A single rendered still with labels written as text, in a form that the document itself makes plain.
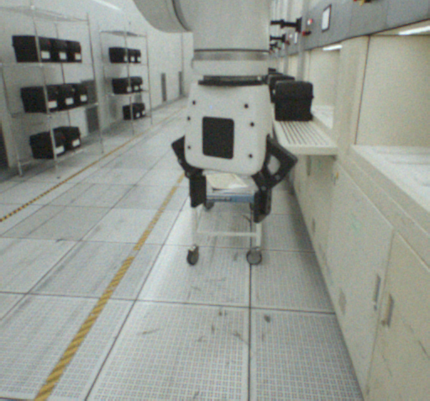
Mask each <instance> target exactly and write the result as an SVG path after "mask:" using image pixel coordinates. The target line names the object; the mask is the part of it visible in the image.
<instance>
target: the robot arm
mask: <svg viewBox="0 0 430 401"><path fill-rule="evenodd" d="M133 1H134V5H135V6H136V8H137V9H138V10H139V11H140V12H141V13H142V16H143V17H144V18H145V20H146V21H147V22H148V23H149V24H151V26H152V27H154V28H155V29H158V30H159V31H161V32H166V33H189V32H192V35H193V58H191V62H190V64H191V68H192V70H193V74H194V75H203V79H198V81H197V84H192V85H191V91H190V96H189V100H188V107H187V114H186V134H185V135H183V136H182V137H180V138H179V139H177V140H175V141H173V142H172V143H171V147H172V149H173V151H174V152H175V154H176V156H177V162H178V164H179V165H180V166H181V168H182V169H184V171H185V176H186V178H188V179H189V197H190V206H191V208H196V207H198V206H200V205H202V204H203V203H205V202H206V201H207V177H206V175H205V174H202V173H203V171H204V169H208V170H214V171H218V172H223V173H229V174H234V175H241V176H251V178H252V180H253V181H254V182H255V184H256V185H257V188H258V191H257V192H256V193H255V194H254V203H253V221H254V222H255V223H256V224H259V223H260V222H261V221H262V220H263V219H264V218H265V217H267V216H269V215H270V212H271V204H272V188H274V187H275V185H276V184H278V183H279V182H282V181H283V180H284V179H285V178H287V176H288V174H289V173H290V171H291V169H293V168H294V167H295V165H296V164H297V162H298V158H297V156H295V155H294V154H292V153H290V151H288V150H287V149H286V148H284V147H283V146H282V145H281V144H280V143H278V142H276V141H275V140H273V133H272V112H271V103H270V91H269V87H268V85H263V80H260V79H258V76H263V75H268V60H269V52H268V51H269V41H270V4H271V3H272V0H133ZM272 156H274V157H275V158H276V160H278V161H279V162H280V163H281V166H279V167H278V169H277V171H276V172H275V174H273V175H272V173H271V170H270V168H269V167H268V165H269V164H270V163H271V159H272Z"/></svg>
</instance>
